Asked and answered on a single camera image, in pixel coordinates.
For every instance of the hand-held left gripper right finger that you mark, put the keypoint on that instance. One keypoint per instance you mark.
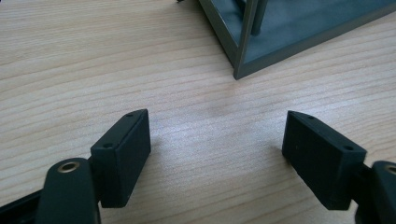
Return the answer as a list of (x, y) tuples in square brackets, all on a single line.
[(320, 165)]

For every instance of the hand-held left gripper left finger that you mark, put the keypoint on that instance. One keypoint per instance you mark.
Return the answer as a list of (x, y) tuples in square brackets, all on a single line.
[(121, 168)]

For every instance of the grey metal frame rack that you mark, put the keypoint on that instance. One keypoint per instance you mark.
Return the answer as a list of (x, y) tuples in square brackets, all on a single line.
[(280, 34)]

